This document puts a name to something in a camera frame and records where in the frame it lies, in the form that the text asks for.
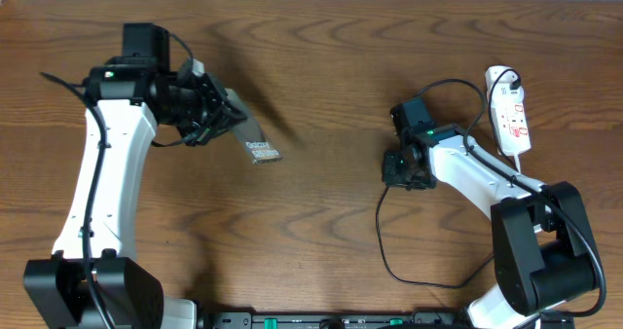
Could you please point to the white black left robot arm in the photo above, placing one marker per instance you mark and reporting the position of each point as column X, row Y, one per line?
column 92, row 279

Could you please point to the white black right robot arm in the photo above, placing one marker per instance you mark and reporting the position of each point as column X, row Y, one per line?
column 543, row 246

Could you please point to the gold Galaxy smartphone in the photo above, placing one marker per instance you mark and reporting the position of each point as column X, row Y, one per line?
column 255, row 142

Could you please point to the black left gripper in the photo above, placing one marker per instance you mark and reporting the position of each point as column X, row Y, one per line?
column 225, row 112

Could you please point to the white power strip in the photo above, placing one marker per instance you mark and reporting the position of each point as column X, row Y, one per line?
column 506, row 97

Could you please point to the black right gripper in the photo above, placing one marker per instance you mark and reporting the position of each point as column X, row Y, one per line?
column 390, row 177

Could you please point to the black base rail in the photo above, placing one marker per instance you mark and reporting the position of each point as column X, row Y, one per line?
column 416, row 320

